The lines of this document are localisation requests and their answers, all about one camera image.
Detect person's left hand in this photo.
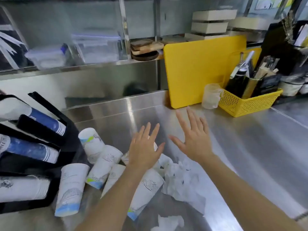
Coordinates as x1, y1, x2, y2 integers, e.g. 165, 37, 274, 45
127, 122, 166, 170

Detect person's right hand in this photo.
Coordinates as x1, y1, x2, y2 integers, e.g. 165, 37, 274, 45
168, 106, 215, 163

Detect person's left forearm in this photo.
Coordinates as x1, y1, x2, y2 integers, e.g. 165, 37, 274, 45
75, 163, 157, 231

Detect person's right forearm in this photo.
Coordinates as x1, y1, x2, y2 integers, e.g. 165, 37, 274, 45
192, 153, 306, 231

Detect clear plastic measuring cup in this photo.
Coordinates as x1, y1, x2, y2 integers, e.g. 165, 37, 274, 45
201, 83, 223, 110

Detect crumpled white plastic bag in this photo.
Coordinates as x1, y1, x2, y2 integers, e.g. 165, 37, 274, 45
158, 153, 207, 215

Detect yellow plastic basket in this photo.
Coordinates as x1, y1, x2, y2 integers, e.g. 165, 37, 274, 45
218, 88, 283, 118

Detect large yellow cutting board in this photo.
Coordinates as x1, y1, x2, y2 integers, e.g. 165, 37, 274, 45
163, 35, 247, 109

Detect pile of white paper cups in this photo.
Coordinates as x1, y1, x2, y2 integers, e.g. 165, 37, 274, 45
55, 127, 165, 221

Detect dark bottle with metal spout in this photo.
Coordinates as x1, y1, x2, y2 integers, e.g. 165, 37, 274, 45
225, 51, 255, 98

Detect metal utensil canister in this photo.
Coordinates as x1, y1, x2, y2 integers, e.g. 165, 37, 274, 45
242, 77, 263, 99

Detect crumpled white tissue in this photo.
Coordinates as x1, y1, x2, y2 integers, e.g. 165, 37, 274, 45
157, 214, 185, 231

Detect black cup dispenser rack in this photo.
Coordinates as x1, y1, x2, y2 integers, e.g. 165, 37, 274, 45
0, 91, 83, 214

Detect stack of wooden boards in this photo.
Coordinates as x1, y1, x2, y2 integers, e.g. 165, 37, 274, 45
130, 39, 165, 62

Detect utensils in canister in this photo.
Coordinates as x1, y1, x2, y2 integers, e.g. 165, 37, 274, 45
251, 56, 280, 80

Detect white round tub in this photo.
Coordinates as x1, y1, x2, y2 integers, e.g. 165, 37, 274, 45
279, 79, 304, 97

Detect clear container with blue lid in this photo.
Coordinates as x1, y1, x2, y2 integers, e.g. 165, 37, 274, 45
71, 33, 121, 64

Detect stack of blue paper cups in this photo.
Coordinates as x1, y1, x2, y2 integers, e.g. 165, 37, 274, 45
0, 100, 67, 137
0, 134, 60, 164

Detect stainless steel shelf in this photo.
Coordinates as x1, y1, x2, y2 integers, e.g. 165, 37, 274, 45
0, 0, 308, 81

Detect black storage holder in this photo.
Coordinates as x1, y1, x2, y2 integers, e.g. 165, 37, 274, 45
261, 20, 308, 76

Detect white flat tray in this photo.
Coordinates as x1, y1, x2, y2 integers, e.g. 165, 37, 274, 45
228, 17, 270, 31

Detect small clear plastic container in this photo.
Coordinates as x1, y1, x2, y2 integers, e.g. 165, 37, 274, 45
25, 44, 68, 69

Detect stack of white sleeved cups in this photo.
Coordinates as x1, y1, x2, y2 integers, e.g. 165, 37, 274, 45
0, 175, 51, 203

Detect bundle of white wrapped straws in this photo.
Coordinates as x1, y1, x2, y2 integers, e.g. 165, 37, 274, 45
0, 23, 27, 70

